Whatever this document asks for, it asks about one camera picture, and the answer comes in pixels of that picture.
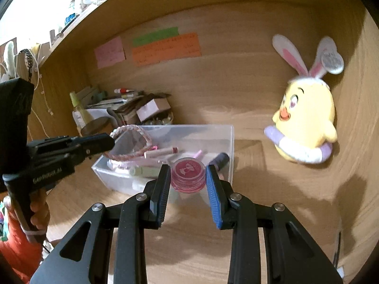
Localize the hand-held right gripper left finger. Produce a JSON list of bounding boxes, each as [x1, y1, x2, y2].
[[30, 164, 172, 284]]

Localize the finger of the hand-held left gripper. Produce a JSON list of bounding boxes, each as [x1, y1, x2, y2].
[[71, 133, 116, 155], [68, 149, 102, 168]]

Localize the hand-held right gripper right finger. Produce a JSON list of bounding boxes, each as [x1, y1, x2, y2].
[[206, 164, 345, 284]]

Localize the pink round cosmetic jar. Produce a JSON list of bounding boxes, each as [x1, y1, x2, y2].
[[170, 157, 206, 192]]

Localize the pink white braided headband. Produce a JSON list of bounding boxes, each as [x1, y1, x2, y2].
[[102, 125, 159, 160]]

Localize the translucent plastic storage bin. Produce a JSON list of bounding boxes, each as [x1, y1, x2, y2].
[[91, 124, 235, 203]]

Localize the person's left forearm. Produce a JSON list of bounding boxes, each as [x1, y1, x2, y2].
[[0, 210, 48, 284]]

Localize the person's left hand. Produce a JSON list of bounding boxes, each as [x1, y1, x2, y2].
[[3, 189, 51, 235]]

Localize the round brown lid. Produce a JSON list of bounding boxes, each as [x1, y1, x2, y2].
[[81, 116, 113, 137]]

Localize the white green print tube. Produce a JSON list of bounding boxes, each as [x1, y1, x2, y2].
[[129, 165, 162, 177]]

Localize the green cap lotion bottle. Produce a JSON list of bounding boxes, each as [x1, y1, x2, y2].
[[69, 91, 88, 137]]

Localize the dark purple tube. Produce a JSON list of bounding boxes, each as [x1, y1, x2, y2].
[[208, 153, 230, 171]]

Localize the pink lip gloss tube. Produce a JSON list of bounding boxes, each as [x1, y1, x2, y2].
[[144, 146, 179, 159]]

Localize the pink white box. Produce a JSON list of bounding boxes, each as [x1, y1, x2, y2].
[[136, 98, 171, 122]]

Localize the clear glass beads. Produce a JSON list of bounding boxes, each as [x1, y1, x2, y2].
[[144, 114, 175, 126]]

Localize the pink sticky note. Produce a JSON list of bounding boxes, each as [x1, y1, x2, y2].
[[95, 36, 126, 69]]

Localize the orange sticky note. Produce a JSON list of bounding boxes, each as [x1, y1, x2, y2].
[[132, 32, 202, 67]]

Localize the green sticky note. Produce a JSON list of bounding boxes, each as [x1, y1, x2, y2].
[[132, 27, 180, 47]]

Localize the yellow chick plush toy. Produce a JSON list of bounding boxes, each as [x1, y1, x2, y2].
[[263, 34, 345, 165]]

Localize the white cord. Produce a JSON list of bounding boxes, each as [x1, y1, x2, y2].
[[27, 47, 55, 139]]

